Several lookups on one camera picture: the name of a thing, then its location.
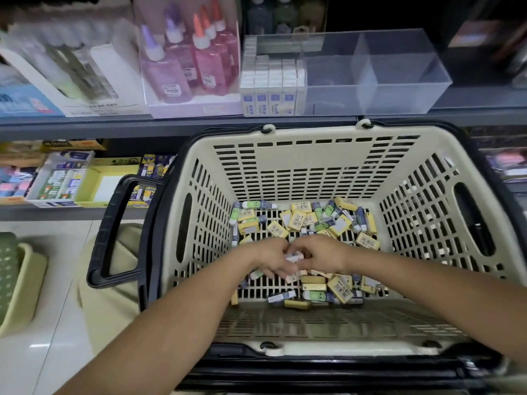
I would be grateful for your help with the person's left hand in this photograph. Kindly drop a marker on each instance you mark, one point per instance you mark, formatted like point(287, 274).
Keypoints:
point(272, 257)

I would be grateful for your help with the person's right hand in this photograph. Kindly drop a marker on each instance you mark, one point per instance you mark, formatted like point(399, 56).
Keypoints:
point(328, 252)

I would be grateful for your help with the pile of erasers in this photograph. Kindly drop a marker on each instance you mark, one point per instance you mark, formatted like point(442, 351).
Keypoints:
point(329, 222)

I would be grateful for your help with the beige shopping basket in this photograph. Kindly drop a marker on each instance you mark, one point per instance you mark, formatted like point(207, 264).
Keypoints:
point(272, 325)

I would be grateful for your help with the rows of white erasers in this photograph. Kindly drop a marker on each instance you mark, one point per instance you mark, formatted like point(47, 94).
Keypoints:
point(272, 90)

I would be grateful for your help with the grey store shelves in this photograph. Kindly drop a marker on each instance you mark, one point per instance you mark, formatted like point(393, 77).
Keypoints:
point(165, 126)

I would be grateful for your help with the person's right forearm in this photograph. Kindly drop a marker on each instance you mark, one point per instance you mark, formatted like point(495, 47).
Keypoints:
point(445, 304)

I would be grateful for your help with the person's left forearm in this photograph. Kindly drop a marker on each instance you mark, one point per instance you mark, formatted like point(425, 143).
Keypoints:
point(156, 333)

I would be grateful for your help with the pink glue display box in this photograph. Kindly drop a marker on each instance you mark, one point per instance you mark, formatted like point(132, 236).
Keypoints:
point(189, 109)

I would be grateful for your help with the yellow empty display box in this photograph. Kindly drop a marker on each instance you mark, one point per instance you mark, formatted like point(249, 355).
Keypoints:
point(107, 186)

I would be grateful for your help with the white eraser display box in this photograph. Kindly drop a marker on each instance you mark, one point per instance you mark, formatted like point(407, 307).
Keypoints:
point(59, 181)

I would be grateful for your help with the white glue display box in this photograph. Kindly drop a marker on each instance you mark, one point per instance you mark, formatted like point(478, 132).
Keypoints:
point(123, 78)

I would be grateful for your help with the yellow plastic basket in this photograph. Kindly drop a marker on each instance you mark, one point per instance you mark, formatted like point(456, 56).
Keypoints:
point(33, 284)

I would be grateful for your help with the green plastic basket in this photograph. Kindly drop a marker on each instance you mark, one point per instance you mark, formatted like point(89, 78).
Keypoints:
point(6, 275)

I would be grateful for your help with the dark blue yellow packets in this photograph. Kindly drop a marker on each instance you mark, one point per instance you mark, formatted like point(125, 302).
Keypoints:
point(152, 178)

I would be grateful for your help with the clear plastic divider tray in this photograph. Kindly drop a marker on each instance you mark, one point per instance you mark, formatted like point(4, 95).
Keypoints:
point(387, 82)

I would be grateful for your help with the pink glue bottle orange cap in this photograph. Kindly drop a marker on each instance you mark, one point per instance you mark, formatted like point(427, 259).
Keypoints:
point(227, 47)
point(232, 30)
point(212, 68)

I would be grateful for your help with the pink glue bottle purple cap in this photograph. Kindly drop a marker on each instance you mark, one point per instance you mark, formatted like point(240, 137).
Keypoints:
point(165, 76)
point(183, 51)

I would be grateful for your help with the translucent glue bottle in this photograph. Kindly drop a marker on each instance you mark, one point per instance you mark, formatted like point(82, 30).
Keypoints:
point(286, 14)
point(259, 16)
point(311, 12)

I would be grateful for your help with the pink stationery packets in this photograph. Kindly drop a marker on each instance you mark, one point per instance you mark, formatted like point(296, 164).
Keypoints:
point(16, 181)

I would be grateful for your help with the row of clear glue bottles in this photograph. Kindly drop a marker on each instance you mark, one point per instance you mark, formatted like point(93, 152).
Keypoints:
point(70, 65)

